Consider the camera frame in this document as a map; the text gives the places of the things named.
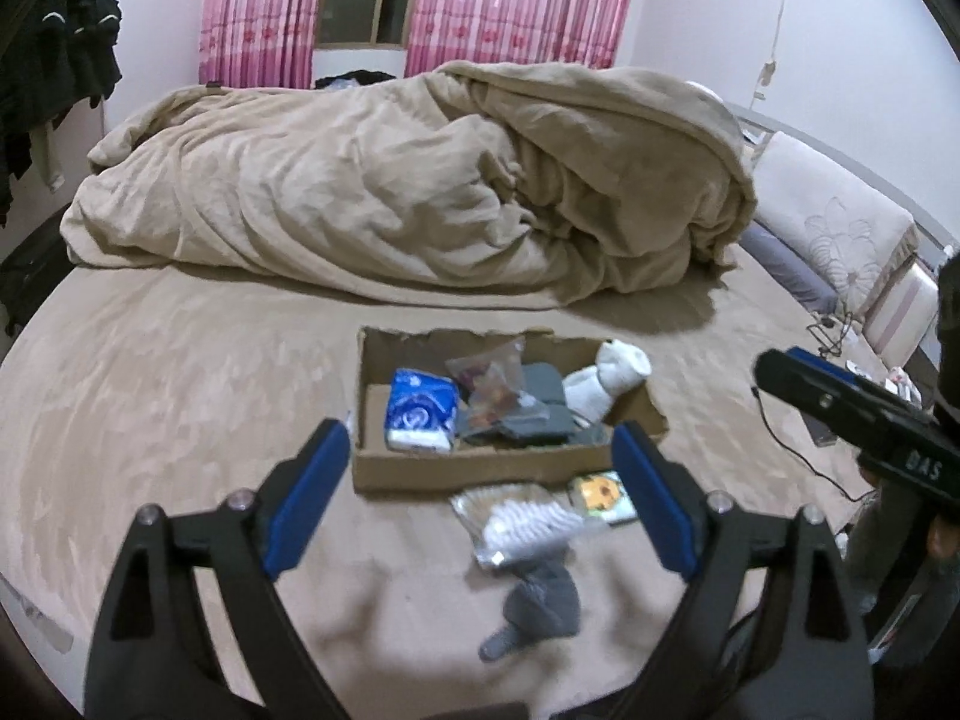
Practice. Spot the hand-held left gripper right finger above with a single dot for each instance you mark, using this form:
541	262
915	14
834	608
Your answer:
656	499

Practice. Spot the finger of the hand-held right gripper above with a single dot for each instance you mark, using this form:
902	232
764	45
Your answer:
825	394

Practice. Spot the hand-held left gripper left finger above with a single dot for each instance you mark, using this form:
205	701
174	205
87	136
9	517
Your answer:
307	499

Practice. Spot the yellow green snack packet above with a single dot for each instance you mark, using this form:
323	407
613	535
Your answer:
600	499

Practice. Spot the clear bag white item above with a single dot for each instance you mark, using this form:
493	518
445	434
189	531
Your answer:
525	521

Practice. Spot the grey sock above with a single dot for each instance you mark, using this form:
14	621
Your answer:
544	604

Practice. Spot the brown cardboard box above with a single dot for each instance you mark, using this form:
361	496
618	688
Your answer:
480	469

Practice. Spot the pink striped pillow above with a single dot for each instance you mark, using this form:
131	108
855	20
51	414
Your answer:
900	311

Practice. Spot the grey pillow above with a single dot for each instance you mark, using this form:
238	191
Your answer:
791	270

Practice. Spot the white rolled sock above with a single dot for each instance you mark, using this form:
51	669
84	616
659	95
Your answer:
607	379

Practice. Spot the blue tissue pack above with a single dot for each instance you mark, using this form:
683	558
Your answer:
420	409

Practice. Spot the grey folded cloth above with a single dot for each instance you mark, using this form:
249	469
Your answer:
540	409

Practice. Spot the white embroidered pillow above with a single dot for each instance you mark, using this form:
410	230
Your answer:
832	225

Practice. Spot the clear plastic snack bag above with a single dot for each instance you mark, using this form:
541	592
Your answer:
491	379

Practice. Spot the grey bed headboard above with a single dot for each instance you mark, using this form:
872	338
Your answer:
840	154

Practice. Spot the beige fleece blanket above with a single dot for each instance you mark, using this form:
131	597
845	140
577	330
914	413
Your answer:
360	187

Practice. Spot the black suitcase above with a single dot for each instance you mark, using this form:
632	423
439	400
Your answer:
30	277

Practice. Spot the black item behind blanket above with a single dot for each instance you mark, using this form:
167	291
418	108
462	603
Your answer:
360	79

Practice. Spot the pink striped curtain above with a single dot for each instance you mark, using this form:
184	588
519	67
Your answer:
259	11
517	4

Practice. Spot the dark hanging clothes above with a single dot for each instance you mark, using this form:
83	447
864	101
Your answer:
52	52

